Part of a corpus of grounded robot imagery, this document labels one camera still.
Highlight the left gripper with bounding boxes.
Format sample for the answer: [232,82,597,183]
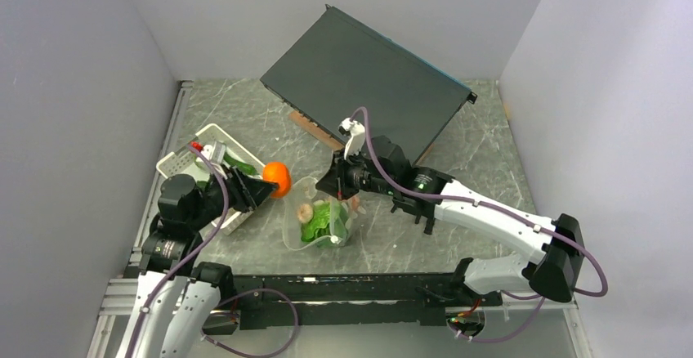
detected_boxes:
[188,163,279,230]

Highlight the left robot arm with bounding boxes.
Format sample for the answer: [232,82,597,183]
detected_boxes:
[116,168,279,357]

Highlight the white mushrooms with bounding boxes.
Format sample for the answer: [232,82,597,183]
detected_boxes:
[297,203,314,224]

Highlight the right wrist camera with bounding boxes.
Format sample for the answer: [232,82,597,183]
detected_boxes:
[339,118,366,158]

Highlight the orange tangerine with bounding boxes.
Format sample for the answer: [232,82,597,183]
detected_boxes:
[262,162,293,199]

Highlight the green chili pepper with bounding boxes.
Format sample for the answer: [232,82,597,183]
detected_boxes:
[223,152,258,176]

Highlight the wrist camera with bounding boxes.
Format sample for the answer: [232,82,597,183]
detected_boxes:
[339,118,366,158]
[190,141,228,167]

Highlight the dark rack server box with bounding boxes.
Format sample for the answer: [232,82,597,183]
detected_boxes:
[260,6,477,162]

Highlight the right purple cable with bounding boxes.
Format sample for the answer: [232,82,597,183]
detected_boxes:
[351,106,609,345]

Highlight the purple cable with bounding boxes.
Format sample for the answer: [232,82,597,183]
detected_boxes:
[121,144,300,358]
[351,106,609,345]

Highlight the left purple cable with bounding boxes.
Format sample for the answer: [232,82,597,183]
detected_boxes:
[121,144,300,358]

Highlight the polka dot zip bag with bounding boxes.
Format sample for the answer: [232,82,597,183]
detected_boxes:
[282,177,366,251]

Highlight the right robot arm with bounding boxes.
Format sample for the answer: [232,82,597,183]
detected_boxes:
[315,136,584,305]

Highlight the peach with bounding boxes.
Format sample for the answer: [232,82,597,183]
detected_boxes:
[349,195,362,213]

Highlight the wooden board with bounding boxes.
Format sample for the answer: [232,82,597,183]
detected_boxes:
[288,110,440,163]

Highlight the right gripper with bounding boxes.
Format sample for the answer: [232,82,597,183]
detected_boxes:
[316,145,396,200]

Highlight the white plastic basket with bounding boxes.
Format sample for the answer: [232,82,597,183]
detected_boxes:
[155,123,266,236]

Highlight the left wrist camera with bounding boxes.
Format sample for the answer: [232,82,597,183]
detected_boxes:
[190,141,228,167]

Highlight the green lettuce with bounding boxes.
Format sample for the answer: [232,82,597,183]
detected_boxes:
[299,199,351,248]

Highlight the aluminium side rail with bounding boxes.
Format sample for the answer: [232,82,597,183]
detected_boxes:
[87,80,194,358]

